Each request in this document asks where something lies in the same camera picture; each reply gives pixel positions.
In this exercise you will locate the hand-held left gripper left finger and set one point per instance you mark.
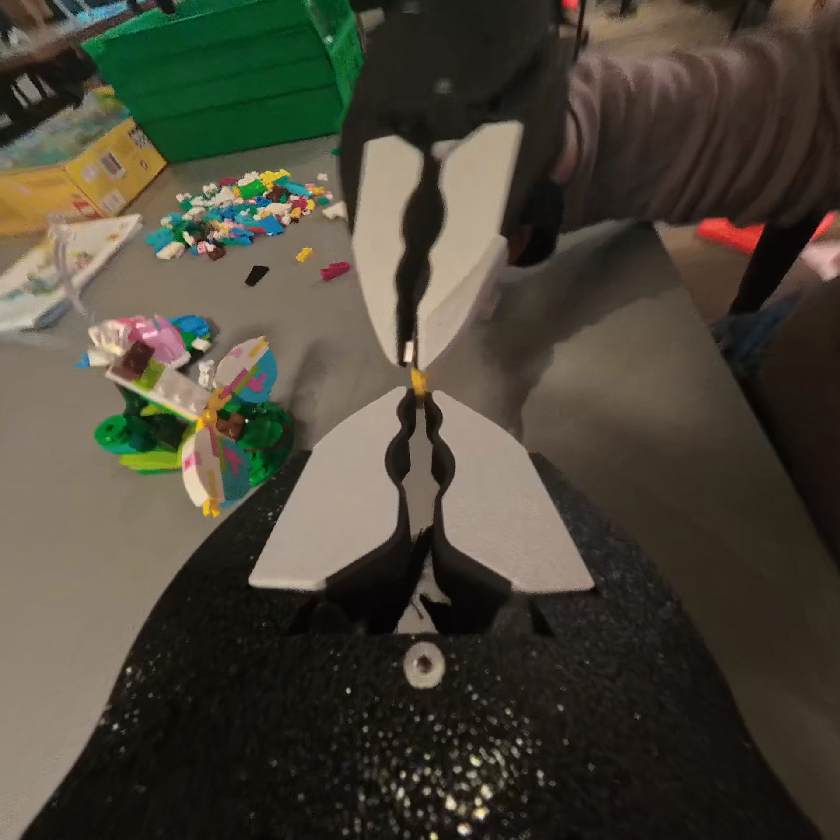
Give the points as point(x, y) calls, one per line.
point(341, 505)

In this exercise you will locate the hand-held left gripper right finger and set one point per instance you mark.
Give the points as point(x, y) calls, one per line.
point(512, 518)

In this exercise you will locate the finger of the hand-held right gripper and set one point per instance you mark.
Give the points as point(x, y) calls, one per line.
point(380, 249)
point(469, 249)

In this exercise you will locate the small yellow lego assembly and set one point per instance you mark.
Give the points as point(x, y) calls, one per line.
point(418, 382)

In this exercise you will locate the person's right forearm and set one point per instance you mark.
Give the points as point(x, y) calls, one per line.
point(689, 131)

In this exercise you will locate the magenta lego piece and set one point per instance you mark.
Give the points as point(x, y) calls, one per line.
point(336, 270)

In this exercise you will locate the black lego wedge plate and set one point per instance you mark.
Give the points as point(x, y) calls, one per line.
point(257, 275)

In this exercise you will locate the pile of loose lego bricks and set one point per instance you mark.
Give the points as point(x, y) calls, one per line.
point(236, 210)

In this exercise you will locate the green butterfly lego build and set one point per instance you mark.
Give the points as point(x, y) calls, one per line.
point(177, 420)

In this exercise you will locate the blue lego flower build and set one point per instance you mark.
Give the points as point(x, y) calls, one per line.
point(190, 326)

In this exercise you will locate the yellow lego box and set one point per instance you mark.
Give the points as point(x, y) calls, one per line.
point(98, 177)

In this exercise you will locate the lego instruction booklet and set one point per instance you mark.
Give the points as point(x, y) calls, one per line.
point(65, 269)

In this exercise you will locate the green plastic crate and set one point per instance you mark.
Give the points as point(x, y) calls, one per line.
point(229, 85)

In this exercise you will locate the orange traffic cone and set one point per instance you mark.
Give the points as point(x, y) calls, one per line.
point(728, 233)

